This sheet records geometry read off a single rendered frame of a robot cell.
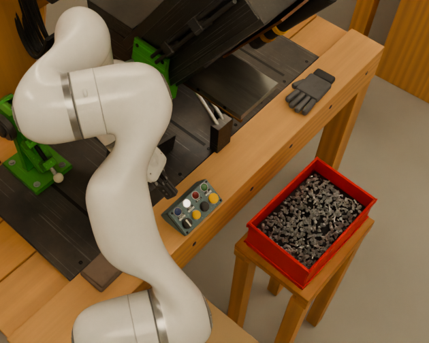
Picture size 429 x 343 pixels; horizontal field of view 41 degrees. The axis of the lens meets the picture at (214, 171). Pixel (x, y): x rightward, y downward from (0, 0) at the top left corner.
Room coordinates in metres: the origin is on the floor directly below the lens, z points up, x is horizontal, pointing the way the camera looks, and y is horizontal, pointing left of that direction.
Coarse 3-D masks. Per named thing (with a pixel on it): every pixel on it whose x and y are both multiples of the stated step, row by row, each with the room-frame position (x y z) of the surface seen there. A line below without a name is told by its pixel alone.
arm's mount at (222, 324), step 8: (208, 304) 0.53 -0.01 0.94; (216, 312) 0.51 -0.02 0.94; (216, 320) 0.49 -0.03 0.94; (224, 320) 0.49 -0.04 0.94; (216, 328) 0.47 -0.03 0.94; (224, 328) 0.47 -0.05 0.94; (232, 328) 0.47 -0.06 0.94; (240, 328) 0.47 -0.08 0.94; (216, 336) 0.45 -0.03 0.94; (224, 336) 0.45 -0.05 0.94; (232, 336) 0.45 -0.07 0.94; (240, 336) 0.45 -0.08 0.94; (248, 336) 0.46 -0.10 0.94
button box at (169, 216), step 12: (204, 180) 0.88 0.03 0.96; (192, 192) 0.84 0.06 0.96; (204, 192) 0.85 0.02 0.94; (216, 192) 0.86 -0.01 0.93; (180, 204) 0.80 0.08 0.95; (192, 204) 0.81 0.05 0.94; (216, 204) 0.83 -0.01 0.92; (168, 216) 0.77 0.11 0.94; (180, 216) 0.77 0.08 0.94; (192, 216) 0.78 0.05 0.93; (204, 216) 0.79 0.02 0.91; (180, 228) 0.74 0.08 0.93; (192, 228) 0.75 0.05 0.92
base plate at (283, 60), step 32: (256, 64) 1.40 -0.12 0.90; (288, 64) 1.41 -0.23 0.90; (192, 96) 1.24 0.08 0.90; (192, 128) 1.11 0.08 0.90; (96, 160) 0.96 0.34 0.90; (192, 160) 0.99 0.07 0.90; (0, 192) 0.84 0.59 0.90; (32, 192) 0.84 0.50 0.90; (64, 192) 0.85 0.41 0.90; (32, 224) 0.74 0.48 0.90; (64, 224) 0.75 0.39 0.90; (64, 256) 0.65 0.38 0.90; (96, 256) 0.66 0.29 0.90
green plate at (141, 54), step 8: (136, 40) 1.07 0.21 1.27; (136, 48) 1.07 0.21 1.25; (144, 48) 1.05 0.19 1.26; (152, 48) 1.04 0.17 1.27; (136, 56) 1.06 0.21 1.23; (144, 56) 1.05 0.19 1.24; (152, 64) 1.03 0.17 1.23; (160, 64) 1.02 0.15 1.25; (168, 64) 1.01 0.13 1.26; (160, 72) 1.01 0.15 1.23; (168, 72) 1.03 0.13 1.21; (168, 80) 1.03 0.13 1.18; (176, 88) 1.05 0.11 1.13
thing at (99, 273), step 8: (96, 264) 0.62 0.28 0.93; (104, 264) 0.62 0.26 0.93; (80, 272) 0.60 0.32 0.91; (88, 272) 0.60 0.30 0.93; (96, 272) 0.60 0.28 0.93; (104, 272) 0.60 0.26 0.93; (112, 272) 0.60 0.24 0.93; (120, 272) 0.61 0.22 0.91; (88, 280) 0.58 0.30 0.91; (96, 280) 0.58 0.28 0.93; (104, 280) 0.58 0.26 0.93; (112, 280) 0.59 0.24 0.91; (96, 288) 0.57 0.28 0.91; (104, 288) 0.57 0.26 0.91
